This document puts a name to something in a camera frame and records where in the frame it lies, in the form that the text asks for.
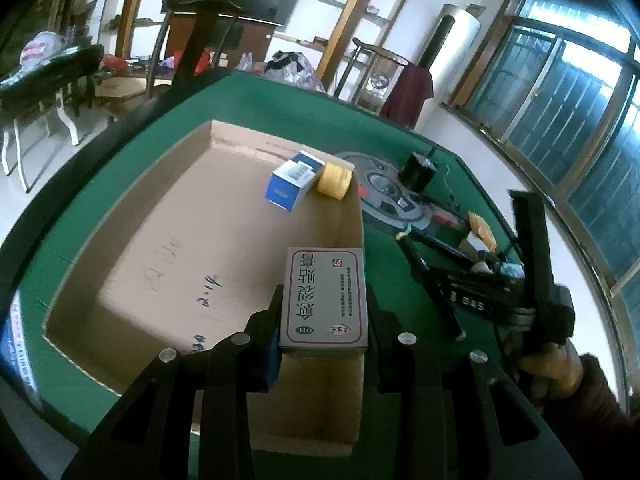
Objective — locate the white plastic bag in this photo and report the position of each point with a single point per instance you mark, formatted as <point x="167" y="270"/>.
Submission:
<point x="42" y="49"/>

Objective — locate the flat cardboard box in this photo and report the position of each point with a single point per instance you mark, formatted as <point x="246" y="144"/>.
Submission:
<point x="120" y="91"/>

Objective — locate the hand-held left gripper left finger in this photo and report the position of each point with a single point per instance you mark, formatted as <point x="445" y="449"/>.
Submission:
<point x="272" y="362"/>

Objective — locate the yellow tape roll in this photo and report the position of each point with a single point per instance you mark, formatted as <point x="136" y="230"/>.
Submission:
<point x="334" y="180"/>

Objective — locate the person's right forearm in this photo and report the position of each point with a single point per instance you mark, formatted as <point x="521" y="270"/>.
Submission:
<point x="595" y="400"/>

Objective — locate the wooden framed window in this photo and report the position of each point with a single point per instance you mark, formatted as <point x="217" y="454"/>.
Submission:
<point x="560" y="90"/>

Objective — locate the black folding table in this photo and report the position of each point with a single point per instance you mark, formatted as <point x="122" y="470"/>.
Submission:
<point x="45" y="75"/>

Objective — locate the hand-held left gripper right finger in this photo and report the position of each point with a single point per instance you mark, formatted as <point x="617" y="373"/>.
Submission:
<point x="376" y="325"/>

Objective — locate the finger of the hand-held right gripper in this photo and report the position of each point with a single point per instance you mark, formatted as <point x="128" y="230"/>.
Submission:
<point x="430" y="280"/>
<point x="450" y="246"/>

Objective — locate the blue and white box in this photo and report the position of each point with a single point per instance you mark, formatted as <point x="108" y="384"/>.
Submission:
<point x="290" y="185"/>

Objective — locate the person's right hand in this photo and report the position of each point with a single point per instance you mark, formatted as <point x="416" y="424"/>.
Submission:
<point x="555" y="370"/>

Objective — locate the black cylinder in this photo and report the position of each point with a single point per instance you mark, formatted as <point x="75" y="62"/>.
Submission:
<point x="417" y="172"/>

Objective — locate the clear bag with dark cloth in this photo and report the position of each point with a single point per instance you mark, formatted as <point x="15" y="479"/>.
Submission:
<point x="295" y="71"/>

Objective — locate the wooden shelf unit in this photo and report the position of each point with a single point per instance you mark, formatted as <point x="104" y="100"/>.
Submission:
<point x="360" y="15"/>

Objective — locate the silver standing air conditioner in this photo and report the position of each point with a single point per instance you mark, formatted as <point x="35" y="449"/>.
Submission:
<point x="455" y="55"/>

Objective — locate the cardboard box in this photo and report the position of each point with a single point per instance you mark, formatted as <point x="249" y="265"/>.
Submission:
<point x="200" y="240"/>
<point x="120" y="91"/>

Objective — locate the dark wooden chair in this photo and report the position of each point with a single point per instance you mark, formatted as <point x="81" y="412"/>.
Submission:
<point x="200" y="35"/>

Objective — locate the wooden chair with glass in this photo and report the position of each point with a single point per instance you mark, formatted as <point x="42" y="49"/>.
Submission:
<point x="375" y="75"/>

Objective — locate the grey medicine box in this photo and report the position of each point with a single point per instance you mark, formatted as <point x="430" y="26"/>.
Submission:
<point x="325" y="300"/>

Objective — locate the small brown snack packet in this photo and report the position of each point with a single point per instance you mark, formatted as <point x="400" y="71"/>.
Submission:
<point x="481" y="230"/>

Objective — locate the dark red cloth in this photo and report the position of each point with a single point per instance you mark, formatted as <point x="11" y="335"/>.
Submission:
<point x="407" y="92"/>

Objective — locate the small red white packet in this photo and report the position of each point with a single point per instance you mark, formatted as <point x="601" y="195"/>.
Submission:
<point x="450" y="220"/>

